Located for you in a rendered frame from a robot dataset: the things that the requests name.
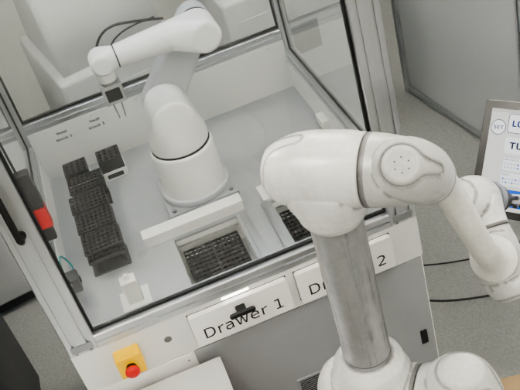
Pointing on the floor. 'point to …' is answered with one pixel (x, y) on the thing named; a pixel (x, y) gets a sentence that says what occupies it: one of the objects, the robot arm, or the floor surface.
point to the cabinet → (308, 339)
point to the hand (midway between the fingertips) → (514, 200)
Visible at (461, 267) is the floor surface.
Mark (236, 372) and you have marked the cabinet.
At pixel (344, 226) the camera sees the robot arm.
